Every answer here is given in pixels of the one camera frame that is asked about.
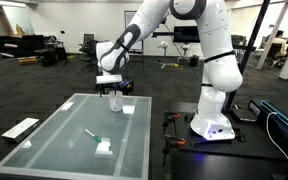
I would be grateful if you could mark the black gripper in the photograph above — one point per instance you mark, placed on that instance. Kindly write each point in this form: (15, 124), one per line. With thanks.
(125, 86)

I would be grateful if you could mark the white ceramic mug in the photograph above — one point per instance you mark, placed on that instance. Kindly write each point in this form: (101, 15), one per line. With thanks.
(116, 100)

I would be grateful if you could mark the green and white pen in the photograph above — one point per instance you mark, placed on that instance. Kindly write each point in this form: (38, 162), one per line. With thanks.
(95, 137)

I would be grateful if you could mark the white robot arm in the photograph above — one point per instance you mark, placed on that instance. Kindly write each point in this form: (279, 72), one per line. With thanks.
(220, 74)

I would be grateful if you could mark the black office chair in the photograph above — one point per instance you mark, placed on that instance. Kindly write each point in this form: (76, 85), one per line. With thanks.
(88, 50)

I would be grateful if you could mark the upper orange black clamp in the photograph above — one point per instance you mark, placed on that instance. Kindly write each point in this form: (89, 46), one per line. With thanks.
(169, 117)

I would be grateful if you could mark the orange black clamp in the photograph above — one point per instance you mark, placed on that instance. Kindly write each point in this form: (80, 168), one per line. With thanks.
(171, 142)
(169, 117)

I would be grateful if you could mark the glass table top panel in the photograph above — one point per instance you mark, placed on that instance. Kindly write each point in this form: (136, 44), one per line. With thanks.
(60, 149)

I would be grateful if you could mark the lower orange black clamp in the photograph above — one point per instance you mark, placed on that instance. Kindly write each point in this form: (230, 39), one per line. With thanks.
(171, 142)

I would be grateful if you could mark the black monitor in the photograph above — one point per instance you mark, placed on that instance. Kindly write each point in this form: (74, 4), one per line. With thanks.
(186, 34)

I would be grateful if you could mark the black electronics box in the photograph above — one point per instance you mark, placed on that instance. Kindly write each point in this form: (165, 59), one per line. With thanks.
(243, 115)

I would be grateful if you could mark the seated person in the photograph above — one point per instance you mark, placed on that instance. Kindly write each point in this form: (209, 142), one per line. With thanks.
(279, 40)

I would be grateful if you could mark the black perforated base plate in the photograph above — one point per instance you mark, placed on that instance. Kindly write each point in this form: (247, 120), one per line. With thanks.
(251, 140)

